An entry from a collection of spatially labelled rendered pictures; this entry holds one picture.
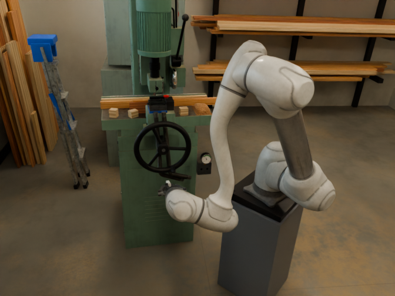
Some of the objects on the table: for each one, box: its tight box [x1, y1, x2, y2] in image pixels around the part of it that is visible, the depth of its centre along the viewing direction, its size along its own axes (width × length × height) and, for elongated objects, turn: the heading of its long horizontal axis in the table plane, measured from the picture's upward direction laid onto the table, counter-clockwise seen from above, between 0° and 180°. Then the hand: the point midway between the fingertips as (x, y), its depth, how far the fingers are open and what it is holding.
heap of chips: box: [192, 103, 212, 115], centre depth 196 cm, size 9×14×4 cm, turn 8°
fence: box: [101, 93, 206, 98], centre depth 201 cm, size 60×2×6 cm, turn 98°
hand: (168, 185), depth 164 cm, fingers closed
